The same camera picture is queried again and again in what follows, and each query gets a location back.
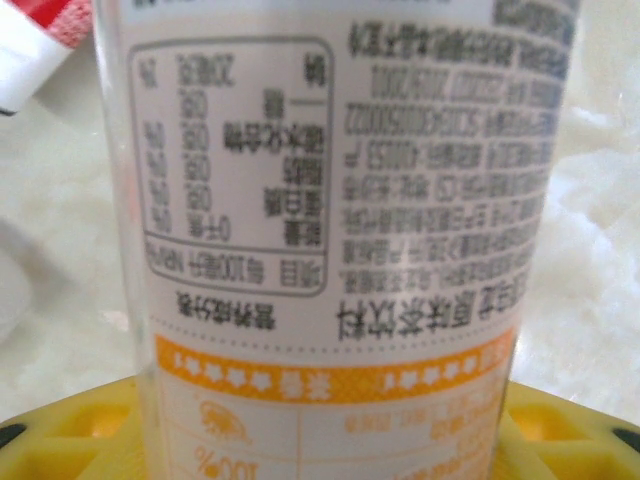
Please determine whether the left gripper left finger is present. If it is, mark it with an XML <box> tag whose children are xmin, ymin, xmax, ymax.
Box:
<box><xmin>0</xmin><ymin>378</ymin><xmax>151</xmax><ymax>480</ymax></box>

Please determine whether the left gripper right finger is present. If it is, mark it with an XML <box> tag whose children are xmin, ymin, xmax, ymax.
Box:
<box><xmin>499</xmin><ymin>382</ymin><xmax>640</xmax><ymax>480</ymax></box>

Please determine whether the green cap tea bottle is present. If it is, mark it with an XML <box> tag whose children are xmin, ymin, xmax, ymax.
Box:
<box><xmin>92</xmin><ymin>0</ymin><xmax>584</xmax><ymax>480</ymax></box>

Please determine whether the crushed red white label bottle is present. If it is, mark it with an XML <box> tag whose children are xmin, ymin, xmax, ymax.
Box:
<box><xmin>0</xmin><ymin>0</ymin><xmax>95</xmax><ymax>117</ymax></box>

